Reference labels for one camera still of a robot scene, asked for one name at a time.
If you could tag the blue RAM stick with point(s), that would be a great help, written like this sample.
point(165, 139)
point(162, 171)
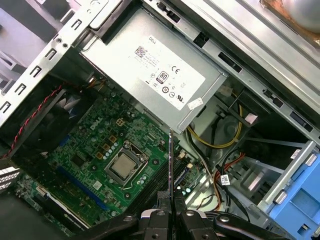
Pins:
point(171, 162)

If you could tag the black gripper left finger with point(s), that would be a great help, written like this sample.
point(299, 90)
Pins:
point(160, 225)

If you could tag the thin metal locking lever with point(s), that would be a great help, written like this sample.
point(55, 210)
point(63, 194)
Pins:
point(130, 186)

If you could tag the metal drive cage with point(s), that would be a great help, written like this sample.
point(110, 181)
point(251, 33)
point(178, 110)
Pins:
point(282, 175)

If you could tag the black case fan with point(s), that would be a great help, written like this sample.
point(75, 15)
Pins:
point(45, 120)

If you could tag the green motherboard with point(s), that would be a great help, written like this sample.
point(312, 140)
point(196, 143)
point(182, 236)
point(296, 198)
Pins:
point(100, 140)

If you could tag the metal socket cover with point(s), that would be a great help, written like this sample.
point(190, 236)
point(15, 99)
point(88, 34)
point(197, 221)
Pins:
point(112, 173)

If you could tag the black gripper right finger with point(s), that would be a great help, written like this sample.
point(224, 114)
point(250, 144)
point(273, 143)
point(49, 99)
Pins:
point(190, 225)

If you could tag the silver CPU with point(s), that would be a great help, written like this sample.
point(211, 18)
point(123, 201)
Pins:
point(124, 166)

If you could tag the grey power supply unit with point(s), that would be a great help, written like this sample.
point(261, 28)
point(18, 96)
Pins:
point(150, 75)

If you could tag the blue disk carrier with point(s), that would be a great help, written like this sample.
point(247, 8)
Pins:
point(300, 200)

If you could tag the black PC case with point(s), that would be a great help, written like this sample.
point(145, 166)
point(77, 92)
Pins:
point(37, 60)

